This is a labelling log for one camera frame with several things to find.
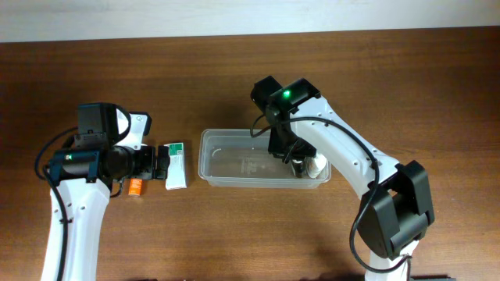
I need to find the white green medicine tube box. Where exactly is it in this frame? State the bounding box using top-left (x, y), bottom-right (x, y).
top-left (165, 143), bottom-right (187, 190)

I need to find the dark glass bottle white cap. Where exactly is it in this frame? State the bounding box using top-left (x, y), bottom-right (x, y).
top-left (291, 159), bottom-right (306, 178)

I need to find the orange medicine box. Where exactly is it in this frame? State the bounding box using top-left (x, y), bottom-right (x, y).
top-left (128, 179), bottom-right (143, 196)

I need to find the white spray bottle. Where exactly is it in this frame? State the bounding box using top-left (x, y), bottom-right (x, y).
top-left (305, 152), bottom-right (327, 179)

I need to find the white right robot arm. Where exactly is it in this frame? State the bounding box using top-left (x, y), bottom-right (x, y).
top-left (251, 76), bottom-right (435, 280)

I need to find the clear plastic container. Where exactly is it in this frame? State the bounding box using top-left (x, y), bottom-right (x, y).
top-left (198, 129), bottom-right (331, 189)

